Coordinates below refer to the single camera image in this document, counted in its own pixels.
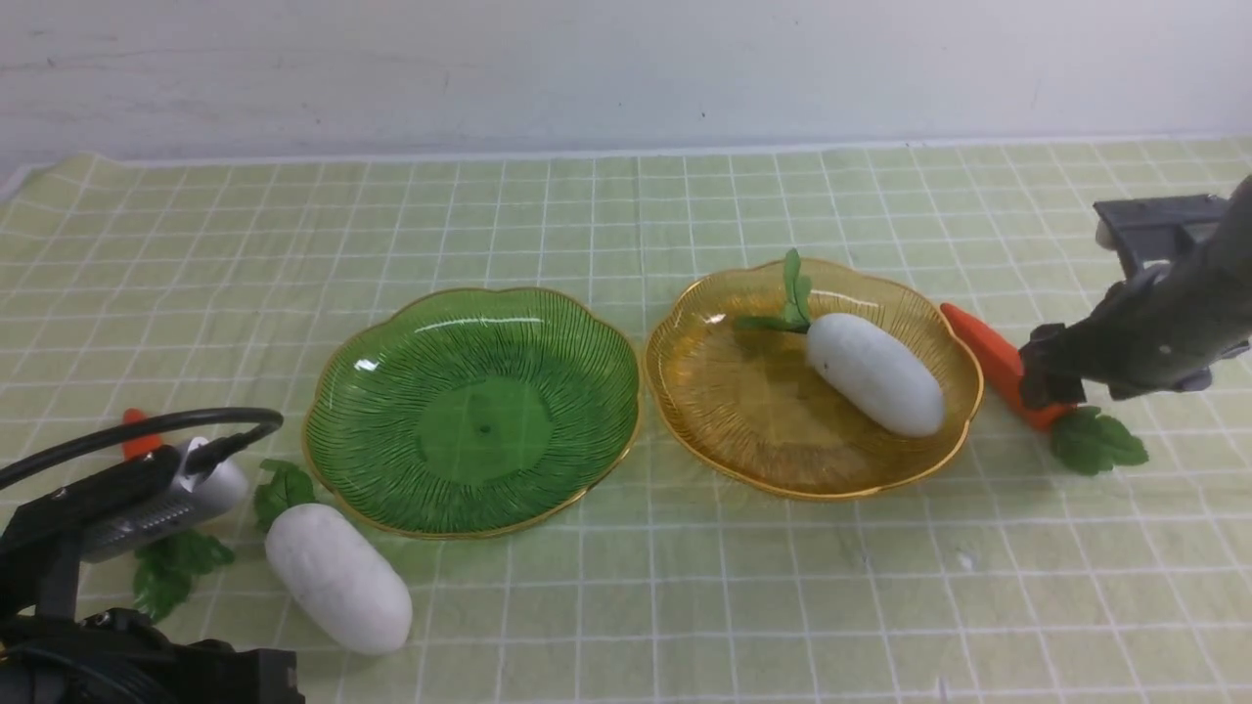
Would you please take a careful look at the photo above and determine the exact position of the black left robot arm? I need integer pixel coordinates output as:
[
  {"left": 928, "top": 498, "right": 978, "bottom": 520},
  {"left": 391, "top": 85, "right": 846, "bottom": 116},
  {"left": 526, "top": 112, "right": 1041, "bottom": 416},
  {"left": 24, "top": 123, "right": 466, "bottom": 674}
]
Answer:
[{"left": 1, "top": 609, "right": 305, "bottom": 703}]

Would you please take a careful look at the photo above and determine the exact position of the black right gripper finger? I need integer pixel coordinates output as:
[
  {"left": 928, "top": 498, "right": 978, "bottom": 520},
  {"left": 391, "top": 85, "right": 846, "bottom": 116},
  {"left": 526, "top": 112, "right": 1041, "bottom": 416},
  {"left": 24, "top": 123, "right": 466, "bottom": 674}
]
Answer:
[{"left": 1018, "top": 324, "right": 1077, "bottom": 411}]

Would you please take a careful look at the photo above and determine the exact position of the green ribbed plastic plate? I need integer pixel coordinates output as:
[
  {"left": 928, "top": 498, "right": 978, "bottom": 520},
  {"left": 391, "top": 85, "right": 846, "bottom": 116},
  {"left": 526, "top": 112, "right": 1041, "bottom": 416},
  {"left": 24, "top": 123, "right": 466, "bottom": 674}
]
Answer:
[{"left": 300, "top": 286, "right": 644, "bottom": 540}]

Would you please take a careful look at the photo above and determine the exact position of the white toy radish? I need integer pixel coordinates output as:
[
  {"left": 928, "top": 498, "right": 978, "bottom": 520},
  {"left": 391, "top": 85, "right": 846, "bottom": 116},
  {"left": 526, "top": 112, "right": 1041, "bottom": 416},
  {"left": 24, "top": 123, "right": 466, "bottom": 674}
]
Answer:
[
  {"left": 735, "top": 248, "right": 945, "bottom": 438},
  {"left": 253, "top": 458, "right": 413, "bottom": 656}
]

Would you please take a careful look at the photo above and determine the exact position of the orange toy carrot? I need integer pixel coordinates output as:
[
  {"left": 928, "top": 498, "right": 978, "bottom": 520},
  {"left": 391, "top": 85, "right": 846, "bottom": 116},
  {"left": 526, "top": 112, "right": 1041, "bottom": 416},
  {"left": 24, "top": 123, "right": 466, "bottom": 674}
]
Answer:
[
  {"left": 121, "top": 407, "right": 235, "bottom": 624},
  {"left": 939, "top": 302, "right": 1151, "bottom": 476}
]

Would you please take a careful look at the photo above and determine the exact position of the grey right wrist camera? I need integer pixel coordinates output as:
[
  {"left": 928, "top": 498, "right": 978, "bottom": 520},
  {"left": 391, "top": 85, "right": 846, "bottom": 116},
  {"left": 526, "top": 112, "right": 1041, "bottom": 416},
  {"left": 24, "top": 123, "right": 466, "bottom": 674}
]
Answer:
[{"left": 1093, "top": 195, "right": 1229, "bottom": 281}]

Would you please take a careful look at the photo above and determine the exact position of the amber ribbed plastic plate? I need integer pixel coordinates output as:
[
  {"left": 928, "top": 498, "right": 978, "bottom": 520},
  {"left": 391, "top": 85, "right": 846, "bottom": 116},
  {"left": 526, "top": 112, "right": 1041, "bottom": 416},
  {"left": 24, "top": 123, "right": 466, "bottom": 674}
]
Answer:
[{"left": 644, "top": 257, "right": 985, "bottom": 501}]

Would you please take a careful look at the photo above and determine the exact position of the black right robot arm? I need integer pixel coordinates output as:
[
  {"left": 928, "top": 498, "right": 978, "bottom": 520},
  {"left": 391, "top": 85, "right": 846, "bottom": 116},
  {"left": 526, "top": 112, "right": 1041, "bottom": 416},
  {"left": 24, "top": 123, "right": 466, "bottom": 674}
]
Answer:
[{"left": 1019, "top": 180, "right": 1251, "bottom": 410}]

